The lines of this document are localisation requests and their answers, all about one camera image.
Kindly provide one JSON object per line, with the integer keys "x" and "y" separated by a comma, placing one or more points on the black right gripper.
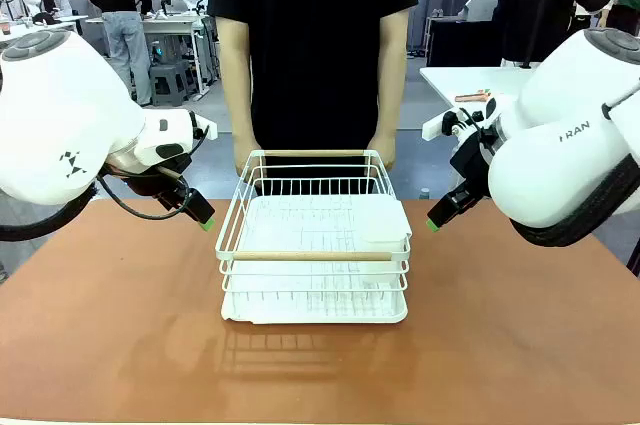
{"x": 472, "y": 165}

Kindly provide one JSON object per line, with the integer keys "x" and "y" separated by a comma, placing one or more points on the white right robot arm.
{"x": 550, "y": 170}

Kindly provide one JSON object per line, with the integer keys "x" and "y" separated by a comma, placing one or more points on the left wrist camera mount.
{"x": 207, "y": 129}

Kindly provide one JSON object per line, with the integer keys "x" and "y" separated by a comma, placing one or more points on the white plastic drip tray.
{"x": 300, "y": 315}

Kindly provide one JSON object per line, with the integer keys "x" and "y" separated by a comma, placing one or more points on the person's right forearm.
{"x": 235, "y": 85}

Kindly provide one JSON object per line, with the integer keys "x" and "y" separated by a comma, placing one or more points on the black box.
{"x": 465, "y": 42}

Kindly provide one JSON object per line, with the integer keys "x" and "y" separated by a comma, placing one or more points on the person's left hand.
{"x": 385, "y": 145}

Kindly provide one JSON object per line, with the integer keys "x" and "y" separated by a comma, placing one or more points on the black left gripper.
{"x": 150, "y": 185}

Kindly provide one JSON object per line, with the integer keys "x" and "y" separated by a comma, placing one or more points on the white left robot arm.
{"x": 60, "y": 95}

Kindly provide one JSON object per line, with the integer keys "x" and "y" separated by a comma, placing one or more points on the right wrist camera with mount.
{"x": 435, "y": 127}

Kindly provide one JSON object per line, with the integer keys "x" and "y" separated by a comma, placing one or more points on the person's left forearm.
{"x": 394, "y": 80}

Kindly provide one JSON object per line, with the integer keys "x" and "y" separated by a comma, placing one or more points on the white side table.
{"x": 475, "y": 80}

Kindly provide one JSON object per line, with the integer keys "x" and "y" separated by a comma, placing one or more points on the white plastic cutlery holder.
{"x": 382, "y": 230}

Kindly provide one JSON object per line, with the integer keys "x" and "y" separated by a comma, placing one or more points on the white background workbench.
{"x": 175, "y": 21}

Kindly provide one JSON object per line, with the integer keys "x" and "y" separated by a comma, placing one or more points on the person's black shirt torso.
{"x": 310, "y": 45}

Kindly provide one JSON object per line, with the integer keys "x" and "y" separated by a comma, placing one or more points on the grey white machine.
{"x": 477, "y": 5}

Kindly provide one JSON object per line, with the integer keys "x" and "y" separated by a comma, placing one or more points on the grey plastic stool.
{"x": 168, "y": 82}

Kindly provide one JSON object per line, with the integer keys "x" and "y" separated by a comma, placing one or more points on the person's right hand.
{"x": 245, "y": 150}

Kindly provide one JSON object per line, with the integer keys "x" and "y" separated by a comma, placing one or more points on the brown object on table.
{"x": 472, "y": 97}

